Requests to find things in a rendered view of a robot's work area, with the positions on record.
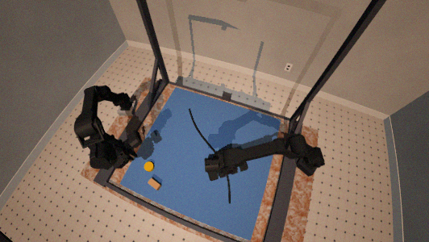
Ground brown wooden block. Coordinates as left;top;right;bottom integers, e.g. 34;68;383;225
148;178;161;190

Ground blue mat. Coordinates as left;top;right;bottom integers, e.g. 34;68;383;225
120;87;281;241

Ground orange disc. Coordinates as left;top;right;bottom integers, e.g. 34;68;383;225
144;161;155;172

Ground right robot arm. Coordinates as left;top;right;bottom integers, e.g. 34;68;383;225
74;86;132;169

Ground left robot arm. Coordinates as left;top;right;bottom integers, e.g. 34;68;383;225
205;134;325;173

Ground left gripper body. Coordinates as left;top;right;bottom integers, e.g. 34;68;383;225
208;162;248;181

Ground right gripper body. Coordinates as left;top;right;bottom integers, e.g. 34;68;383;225
104;131;142;170

